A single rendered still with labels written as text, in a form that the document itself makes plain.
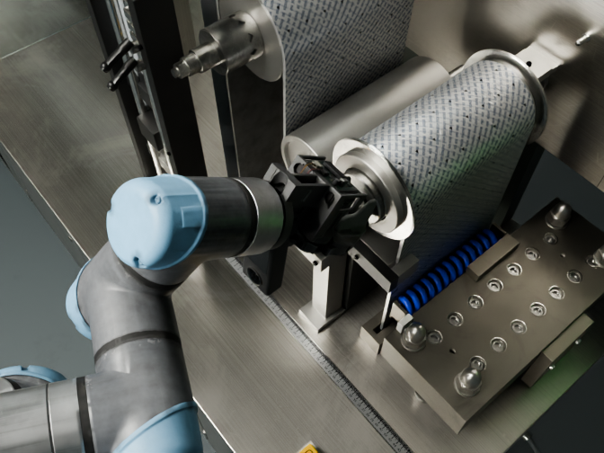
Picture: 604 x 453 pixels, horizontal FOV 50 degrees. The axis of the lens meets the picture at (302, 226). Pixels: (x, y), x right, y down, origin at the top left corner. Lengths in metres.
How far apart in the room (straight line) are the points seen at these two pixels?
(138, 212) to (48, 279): 1.82
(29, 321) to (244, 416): 1.33
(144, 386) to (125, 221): 0.13
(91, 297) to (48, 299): 1.69
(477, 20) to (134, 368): 0.73
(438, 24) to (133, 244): 0.71
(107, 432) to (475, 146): 0.55
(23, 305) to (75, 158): 1.02
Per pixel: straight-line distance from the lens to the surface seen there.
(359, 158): 0.78
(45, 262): 2.38
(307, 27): 0.85
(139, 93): 1.01
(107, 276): 0.59
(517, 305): 1.03
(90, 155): 1.37
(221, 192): 0.56
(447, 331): 0.98
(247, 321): 1.11
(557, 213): 1.10
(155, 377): 0.55
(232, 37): 0.85
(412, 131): 0.80
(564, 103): 1.00
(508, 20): 1.00
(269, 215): 0.59
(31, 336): 2.25
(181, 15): 1.41
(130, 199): 0.53
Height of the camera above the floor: 1.90
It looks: 56 degrees down
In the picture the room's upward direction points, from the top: straight up
